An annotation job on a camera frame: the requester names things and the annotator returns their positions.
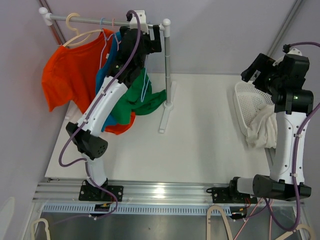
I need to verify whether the pink wire hanger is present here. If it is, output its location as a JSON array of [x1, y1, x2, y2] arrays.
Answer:
[[111, 17, 123, 46]]

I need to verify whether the green t shirt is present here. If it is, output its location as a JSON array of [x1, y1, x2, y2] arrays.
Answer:
[[110, 68, 167, 125]]

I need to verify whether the light blue wire hanger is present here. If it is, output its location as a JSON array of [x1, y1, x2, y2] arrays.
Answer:
[[140, 55, 150, 103]]

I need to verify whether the white t shirt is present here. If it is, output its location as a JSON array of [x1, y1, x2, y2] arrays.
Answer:
[[245, 104, 278, 149]]

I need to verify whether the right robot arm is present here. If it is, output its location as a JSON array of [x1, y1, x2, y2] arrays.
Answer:
[[227, 53, 314, 203]]

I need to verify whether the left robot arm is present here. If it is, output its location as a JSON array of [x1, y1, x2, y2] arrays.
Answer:
[[65, 25, 162, 201]]

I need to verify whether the blue t shirt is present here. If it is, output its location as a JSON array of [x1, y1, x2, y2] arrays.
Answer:
[[95, 31, 126, 127]]

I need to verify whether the cream plastic hanger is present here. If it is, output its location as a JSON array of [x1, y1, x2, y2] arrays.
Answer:
[[62, 12, 103, 48]]

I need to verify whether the orange t shirt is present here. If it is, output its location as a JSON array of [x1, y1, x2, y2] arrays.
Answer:
[[41, 28, 137, 136]]

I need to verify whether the cream hanger bottom right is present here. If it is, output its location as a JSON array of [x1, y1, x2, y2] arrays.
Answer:
[[275, 224, 316, 240]]

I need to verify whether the cream hanger bottom middle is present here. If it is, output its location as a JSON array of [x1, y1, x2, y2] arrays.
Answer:
[[205, 205, 234, 240]]

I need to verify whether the cream hanger bottom left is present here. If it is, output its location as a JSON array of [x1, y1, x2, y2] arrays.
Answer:
[[29, 217, 52, 240]]

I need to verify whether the white perforated basket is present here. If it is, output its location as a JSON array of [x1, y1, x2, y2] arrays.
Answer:
[[233, 82, 274, 136]]

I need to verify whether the white clothes rack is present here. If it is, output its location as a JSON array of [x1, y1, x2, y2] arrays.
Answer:
[[38, 6, 177, 134]]

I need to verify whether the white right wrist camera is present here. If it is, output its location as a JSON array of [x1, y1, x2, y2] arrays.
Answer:
[[279, 44, 303, 67]]

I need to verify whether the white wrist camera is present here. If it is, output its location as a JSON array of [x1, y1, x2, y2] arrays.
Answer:
[[126, 9, 149, 34], [279, 44, 303, 67]]

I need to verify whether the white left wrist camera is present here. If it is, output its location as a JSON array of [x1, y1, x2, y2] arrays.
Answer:
[[126, 9, 149, 34]]

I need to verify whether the blue wire hanger on rail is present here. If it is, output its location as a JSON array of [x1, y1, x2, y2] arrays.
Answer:
[[99, 17, 111, 69]]

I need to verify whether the pink wire hanger below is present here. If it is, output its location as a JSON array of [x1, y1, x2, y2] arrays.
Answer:
[[233, 199, 273, 240]]

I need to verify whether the aluminium mounting rail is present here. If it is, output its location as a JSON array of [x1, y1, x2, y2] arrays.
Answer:
[[32, 178, 306, 217]]

